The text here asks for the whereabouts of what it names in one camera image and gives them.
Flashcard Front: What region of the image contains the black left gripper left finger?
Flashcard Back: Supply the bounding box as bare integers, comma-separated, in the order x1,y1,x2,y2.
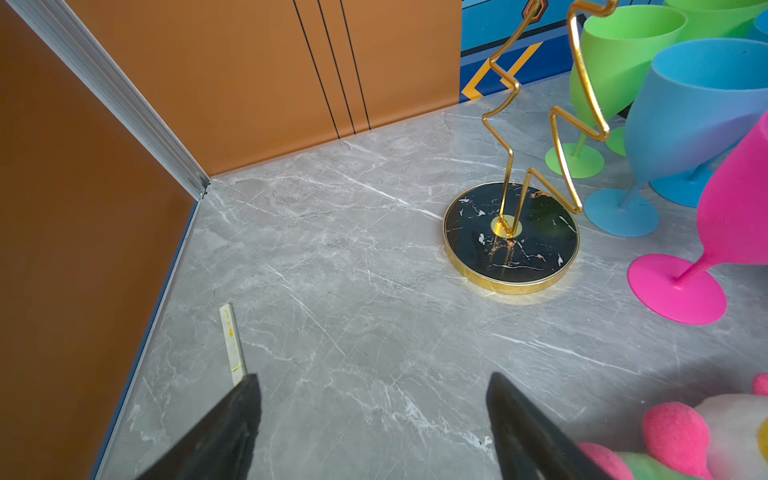
140,373,262,479

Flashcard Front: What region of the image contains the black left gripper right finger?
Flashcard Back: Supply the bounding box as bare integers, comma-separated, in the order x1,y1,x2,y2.
486,372,610,479

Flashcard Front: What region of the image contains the magenta wine glass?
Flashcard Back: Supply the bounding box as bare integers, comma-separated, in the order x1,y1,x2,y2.
628,116,767,325

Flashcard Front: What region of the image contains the blue wine glass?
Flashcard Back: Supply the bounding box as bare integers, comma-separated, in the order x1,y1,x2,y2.
584,38,767,237
650,1,767,207

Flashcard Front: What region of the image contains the blue wine glass front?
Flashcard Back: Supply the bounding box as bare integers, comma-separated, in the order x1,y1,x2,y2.
584,38,767,237

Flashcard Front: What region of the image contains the green wine glass front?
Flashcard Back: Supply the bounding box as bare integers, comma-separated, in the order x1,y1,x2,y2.
562,1,688,179

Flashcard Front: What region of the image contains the green wine glass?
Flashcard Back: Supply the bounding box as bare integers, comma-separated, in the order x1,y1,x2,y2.
583,1,767,158
562,1,688,179

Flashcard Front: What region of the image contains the gold wine glass rack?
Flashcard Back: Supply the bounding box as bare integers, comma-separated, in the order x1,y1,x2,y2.
442,1,618,295

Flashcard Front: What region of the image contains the wooden stick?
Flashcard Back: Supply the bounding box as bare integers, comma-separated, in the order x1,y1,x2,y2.
219,303,247,385

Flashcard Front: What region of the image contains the colourful plush toy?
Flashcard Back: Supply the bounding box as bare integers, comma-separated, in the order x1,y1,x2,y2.
579,373,767,479

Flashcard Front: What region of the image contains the aluminium corner post left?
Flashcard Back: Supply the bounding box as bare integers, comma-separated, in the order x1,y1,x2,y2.
8,1,210,201

